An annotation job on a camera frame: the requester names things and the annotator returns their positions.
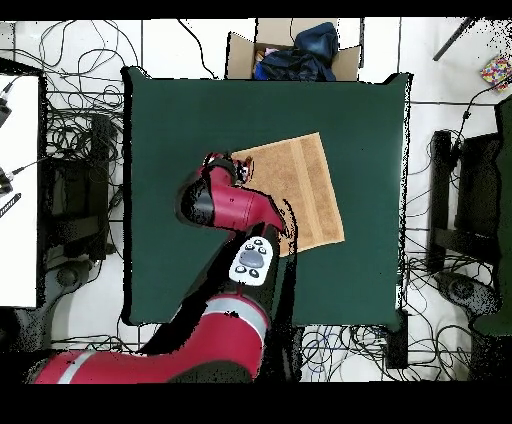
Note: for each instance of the orange terry towel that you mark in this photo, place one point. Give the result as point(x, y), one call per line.
point(304, 188)

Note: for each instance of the dark green table cloth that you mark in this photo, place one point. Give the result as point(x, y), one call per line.
point(200, 112)

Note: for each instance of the dark blue clothing pile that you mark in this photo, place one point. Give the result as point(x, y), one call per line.
point(304, 60)

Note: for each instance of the colourful dotted item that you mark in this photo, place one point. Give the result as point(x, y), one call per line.
point(496, 72)

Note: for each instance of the white side table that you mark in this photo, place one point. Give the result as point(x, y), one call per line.
point(18, 200)

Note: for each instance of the cardboard box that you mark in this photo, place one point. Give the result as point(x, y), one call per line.
point(240, 56)

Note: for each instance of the black equipment stand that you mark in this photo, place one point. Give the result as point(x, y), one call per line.
point(476, 188)
point(76, 192)

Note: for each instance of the grey metal bar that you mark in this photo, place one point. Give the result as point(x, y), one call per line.
point(454, 39)

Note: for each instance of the green covered furniture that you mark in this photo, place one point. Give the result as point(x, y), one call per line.
point(504, 240)

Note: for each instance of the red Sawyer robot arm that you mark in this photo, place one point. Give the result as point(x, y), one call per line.
point(236, 208)

